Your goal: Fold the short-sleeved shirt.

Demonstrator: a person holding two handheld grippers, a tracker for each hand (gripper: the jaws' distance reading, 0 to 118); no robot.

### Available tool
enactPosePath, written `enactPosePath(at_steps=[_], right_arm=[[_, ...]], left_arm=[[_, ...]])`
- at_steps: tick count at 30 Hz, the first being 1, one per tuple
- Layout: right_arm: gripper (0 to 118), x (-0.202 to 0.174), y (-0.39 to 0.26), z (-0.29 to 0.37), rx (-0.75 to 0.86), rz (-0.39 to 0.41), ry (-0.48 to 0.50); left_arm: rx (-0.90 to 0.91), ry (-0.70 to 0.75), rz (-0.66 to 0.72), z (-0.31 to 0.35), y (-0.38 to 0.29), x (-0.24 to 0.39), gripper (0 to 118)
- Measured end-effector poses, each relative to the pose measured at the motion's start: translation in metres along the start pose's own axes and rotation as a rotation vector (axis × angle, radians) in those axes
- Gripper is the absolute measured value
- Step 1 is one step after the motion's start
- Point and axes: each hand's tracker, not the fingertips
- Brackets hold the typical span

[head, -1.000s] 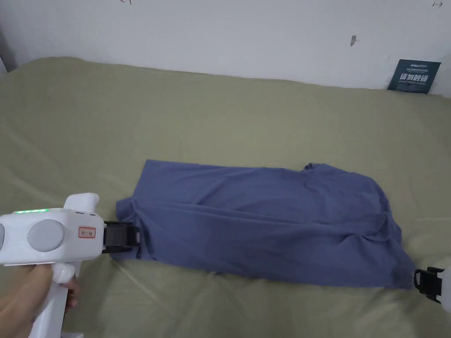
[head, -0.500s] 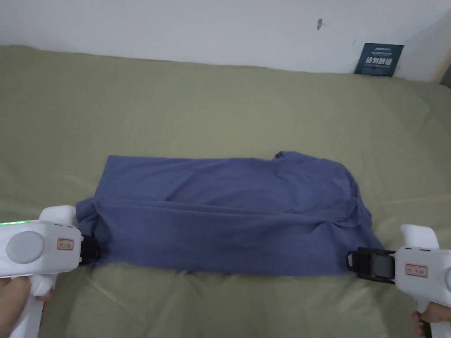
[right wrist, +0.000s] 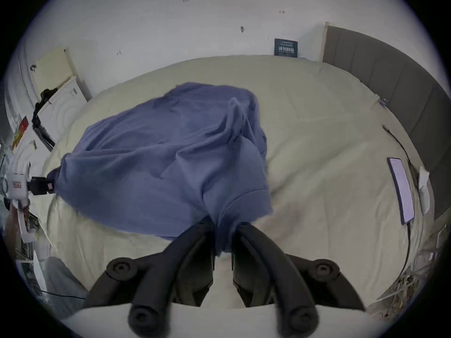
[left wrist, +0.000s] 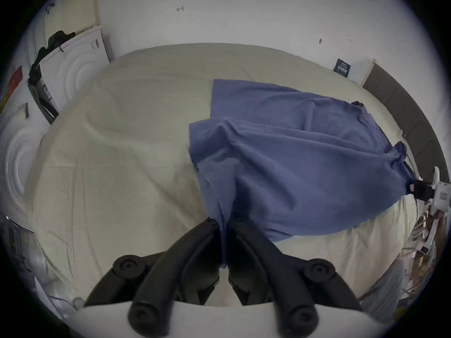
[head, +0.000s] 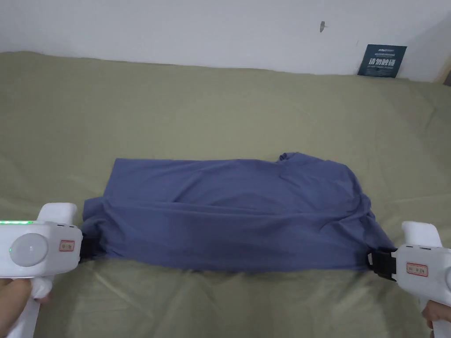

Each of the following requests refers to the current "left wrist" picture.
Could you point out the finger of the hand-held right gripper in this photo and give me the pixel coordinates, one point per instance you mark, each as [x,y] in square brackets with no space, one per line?
[410,169]

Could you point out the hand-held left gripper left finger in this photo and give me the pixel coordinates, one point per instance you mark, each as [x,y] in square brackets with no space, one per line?
[158,276]

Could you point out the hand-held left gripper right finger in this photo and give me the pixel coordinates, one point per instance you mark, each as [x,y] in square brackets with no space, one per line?
[282,276]

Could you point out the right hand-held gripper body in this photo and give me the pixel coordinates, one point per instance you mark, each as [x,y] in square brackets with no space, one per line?
[438,192]

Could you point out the blue shirt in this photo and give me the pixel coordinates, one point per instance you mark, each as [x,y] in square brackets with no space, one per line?
[292,174]

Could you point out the dark grey padded headboard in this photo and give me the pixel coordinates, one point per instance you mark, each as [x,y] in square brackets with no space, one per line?
[408,107]

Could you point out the bed with beige sheet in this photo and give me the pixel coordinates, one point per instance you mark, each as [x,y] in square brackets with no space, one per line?
[134,146]

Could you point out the white washing machine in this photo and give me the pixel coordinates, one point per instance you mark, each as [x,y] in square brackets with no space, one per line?
[19,153]
[75,69]

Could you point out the beige foam panel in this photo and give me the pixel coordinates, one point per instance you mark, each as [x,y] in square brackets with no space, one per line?
[75,9]

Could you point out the dark blue wall card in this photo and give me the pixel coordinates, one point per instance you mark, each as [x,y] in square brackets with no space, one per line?
[342,66]

